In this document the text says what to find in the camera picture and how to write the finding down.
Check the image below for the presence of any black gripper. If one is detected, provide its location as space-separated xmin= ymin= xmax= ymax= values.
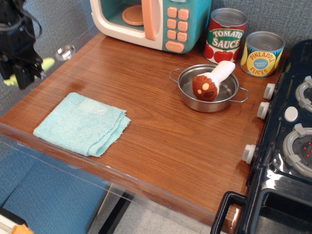
xmin=0 ymin=17 xmax=43 ymax=90

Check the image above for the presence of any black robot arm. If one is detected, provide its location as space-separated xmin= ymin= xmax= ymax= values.
xmin=0 ymin=0 xmax=44 ymax=89

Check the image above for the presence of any silver metal pot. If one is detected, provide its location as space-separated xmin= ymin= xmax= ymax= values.
xmin=169 ymin=61 xmax=249 ymax=113

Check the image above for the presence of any light blue folded cloth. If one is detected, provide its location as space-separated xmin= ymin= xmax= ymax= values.
xmin=33 ymin=92 xmax=131 ymax=157

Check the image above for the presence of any orange microwave turntable plate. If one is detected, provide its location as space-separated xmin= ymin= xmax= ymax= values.
xmin=122 ymin=4 xmax=143 ymax=26

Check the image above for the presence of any orange fuzzy object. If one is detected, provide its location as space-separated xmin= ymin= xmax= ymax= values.
xmin=11 ymin=224 xmax=34 ymax=234

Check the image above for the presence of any teal toy microwave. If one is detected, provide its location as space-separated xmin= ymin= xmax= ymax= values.
xmin=90 ymin=0 xmax=212 ymax=54

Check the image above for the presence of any plush brown mushroom toy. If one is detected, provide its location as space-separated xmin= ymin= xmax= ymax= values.
xmin=192 ymin=60 xmax=235 ymax=102

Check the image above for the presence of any tomato sauce can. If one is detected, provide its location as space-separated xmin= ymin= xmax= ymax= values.
xmin=204 ymin=8 xmax=248 ymax=64

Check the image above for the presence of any pineapple slices can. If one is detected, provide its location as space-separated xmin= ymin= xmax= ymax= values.
xmin=240 ymin=31 xmax=285 ymax=78

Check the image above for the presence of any black toy stove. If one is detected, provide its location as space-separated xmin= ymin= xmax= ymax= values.
xmin=211 ymin=39 xmax=312 ymax=234

